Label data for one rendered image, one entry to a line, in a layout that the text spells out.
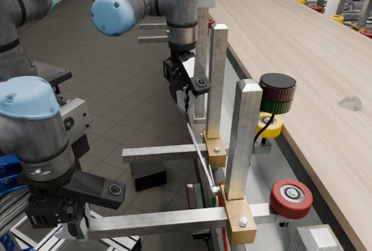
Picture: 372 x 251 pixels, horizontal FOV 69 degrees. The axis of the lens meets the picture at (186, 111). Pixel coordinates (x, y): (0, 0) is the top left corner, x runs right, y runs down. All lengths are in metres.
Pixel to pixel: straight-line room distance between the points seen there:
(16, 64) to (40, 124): 0.36
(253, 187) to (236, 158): 0.46
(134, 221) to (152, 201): 1.12
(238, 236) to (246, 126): 0.23
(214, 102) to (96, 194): 0.40
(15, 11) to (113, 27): 0.30
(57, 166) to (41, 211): 0.11
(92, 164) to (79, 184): 1.51
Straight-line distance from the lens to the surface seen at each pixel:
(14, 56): 0.76
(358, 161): 0.77
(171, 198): 1.73
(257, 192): 0.98
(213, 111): 0.76
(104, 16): 0.54
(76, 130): 0.74
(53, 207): 0.53
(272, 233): 0.90
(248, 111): 0.47
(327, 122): 0.86
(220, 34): 0.66
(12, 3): 0.77
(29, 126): 0.42
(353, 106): 0.96
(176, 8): 0.65
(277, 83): 0.47
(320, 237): 0.31
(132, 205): 1.72
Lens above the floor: 1.35
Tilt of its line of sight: 34 degrees down
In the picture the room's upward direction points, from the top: straight up
